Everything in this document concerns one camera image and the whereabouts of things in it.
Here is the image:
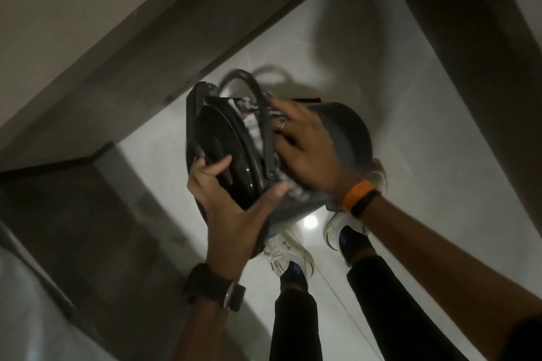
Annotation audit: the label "person's left hand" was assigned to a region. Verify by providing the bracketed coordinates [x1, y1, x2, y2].
[187, 155, 291, 279]

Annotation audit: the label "person's right hand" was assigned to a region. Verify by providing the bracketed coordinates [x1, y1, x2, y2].
[267, 98, 361, 201]

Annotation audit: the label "black round trash bin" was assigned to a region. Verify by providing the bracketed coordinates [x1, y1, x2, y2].
[193, 96, 374, 259]

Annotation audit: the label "black trash bin lid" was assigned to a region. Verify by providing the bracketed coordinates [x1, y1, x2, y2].
[185, 81, 274, 214]

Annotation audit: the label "person's left forearm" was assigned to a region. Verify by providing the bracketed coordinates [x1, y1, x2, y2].
[170, 295, 239, 361]

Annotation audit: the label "person's right forearm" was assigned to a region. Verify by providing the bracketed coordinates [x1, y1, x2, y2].
[360, 195, 542, 361]

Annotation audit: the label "white bin liner bag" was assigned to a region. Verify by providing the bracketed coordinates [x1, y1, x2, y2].
[231, 95, 315, 201]

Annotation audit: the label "white left shoe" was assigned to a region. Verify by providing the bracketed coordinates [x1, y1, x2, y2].
[259, 231, 315, 292]

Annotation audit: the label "white shoe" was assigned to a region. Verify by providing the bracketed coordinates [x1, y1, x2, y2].
[259, 231, 315, 292]
[322, 210, 377, 267]

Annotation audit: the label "white right shoe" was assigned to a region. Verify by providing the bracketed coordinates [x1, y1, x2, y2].
[322, 210, 377, 267]

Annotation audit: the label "orange and black wristband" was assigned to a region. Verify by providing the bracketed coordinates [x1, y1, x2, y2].
[341, 180, 382, 219]

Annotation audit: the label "black wrist watch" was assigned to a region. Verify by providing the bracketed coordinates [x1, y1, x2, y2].
[183, 263, 247, 313]

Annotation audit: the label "black trousers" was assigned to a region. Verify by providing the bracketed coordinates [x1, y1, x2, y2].
[269, 254, 468, 361]

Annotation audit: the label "dark wooden cabinet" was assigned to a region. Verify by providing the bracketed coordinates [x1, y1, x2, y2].
[0, 142, 272, 361]

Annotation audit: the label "dark wire bin handle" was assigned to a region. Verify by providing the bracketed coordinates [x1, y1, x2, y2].
[217, 69, 278, 173]

